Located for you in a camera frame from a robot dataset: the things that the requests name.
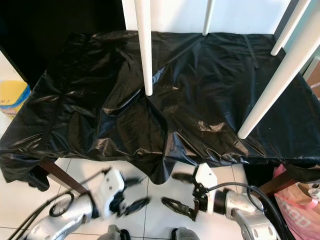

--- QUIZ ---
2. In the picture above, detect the white plastic table leg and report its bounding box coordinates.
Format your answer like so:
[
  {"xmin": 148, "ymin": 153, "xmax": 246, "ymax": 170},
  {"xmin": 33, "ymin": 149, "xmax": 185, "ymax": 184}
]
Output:
[
  {"xmin": 202, "ymin": 0, "xmax": 215, "ymax": 37},
  {"xmin": 237, "ymin": 22, "xmax": 320, "ymax": 140},
  {"xmin": 134, "ymin": 0, "xmax": 154, "ymax": 97},
  {"xmin": 270, "ymin": 0, "xmax": 312, "ymax": 57}
]

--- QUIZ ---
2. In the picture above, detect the dark right robot foot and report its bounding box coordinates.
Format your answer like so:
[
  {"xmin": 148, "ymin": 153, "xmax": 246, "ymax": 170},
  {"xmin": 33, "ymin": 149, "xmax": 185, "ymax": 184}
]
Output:
[{"xmin": 169, "ymin": 226, "xmax": 202, "ymax": 240}]

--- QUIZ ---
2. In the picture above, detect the dark robot foot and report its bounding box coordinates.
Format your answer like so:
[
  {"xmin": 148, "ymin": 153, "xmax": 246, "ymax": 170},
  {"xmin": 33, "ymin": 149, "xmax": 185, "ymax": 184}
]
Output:
[
  {"xmin": 169, "ymin": 226, "xmax": 202, "ymax": 240},
  {"xmin": 105, "ymin": 224, "xmax": 132, "ymax": 240}
]

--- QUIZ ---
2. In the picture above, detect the dark left robot foot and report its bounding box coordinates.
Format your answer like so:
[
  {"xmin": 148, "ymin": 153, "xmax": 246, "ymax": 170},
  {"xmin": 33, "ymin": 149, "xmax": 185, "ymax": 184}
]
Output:
[{"xmin": 105, "ymin": 224, "xmax": 132, "ymax": 240}]

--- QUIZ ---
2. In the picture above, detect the black plastic cover sheet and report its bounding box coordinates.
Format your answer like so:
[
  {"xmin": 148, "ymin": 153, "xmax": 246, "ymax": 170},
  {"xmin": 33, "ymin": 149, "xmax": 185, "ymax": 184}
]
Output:
[{"xmin": 0, "ymin": 31, "xmax": 320, "ymax": 187}]

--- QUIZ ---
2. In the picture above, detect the pink plastic bag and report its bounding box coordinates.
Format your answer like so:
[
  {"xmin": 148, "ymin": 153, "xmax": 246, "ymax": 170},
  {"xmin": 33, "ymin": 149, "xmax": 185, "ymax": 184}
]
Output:
[{"xmin": 272, "ymin": 164, "xmax": 320, "ymax": 240}]

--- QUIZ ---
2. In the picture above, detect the yellow bin with blue band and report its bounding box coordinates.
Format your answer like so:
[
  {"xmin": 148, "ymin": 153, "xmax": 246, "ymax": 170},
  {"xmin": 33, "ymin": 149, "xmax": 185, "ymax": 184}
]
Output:
[{"xmin": 0, "ymin": 79, "xmax": 31, "ymax": 119}]

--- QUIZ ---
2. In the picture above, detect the flat brown and white box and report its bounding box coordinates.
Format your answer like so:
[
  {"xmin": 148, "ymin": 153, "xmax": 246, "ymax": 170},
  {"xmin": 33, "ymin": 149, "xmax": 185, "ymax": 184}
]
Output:
[{"xmin": 307, "ymin": 57, "xmax": 320, "ymax": 100}]

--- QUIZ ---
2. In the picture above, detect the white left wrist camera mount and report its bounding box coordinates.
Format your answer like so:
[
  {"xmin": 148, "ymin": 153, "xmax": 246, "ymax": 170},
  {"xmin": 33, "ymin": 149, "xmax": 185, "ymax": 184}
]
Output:
[{"xmin": 92, "ymin": 168, "xmax": 126, "ymax": 220}]

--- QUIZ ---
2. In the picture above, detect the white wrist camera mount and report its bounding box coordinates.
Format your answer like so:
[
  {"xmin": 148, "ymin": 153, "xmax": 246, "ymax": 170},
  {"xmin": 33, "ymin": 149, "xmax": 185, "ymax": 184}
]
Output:
[
  {"xmin": 92, "ymin": 168, "xmax": 126, "ymax": 220},
  {"xmin": 194, "ymin": 163, "xmax": 219, "ymax": 195}
]

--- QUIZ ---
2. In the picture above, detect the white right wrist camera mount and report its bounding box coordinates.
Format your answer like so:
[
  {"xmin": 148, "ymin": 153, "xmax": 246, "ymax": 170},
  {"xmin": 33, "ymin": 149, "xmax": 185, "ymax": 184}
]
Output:
[{"xmin": 194, "ymin": 163, "xmax": 219, "ymax": 195}]

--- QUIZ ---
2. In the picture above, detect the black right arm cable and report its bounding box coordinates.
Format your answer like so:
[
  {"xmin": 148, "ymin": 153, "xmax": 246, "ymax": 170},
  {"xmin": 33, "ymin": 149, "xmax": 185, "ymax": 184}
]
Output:
[{"xmin": 209, "ymin": 182, "xmax": 292, "ymax": 240}]

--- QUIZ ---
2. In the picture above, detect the black vertical wall post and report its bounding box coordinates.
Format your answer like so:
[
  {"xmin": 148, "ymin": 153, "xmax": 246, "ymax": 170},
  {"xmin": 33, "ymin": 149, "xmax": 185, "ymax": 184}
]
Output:
[{"xmin": 274, "ymin": 0, "xmax": 302, "ymax": 37}]

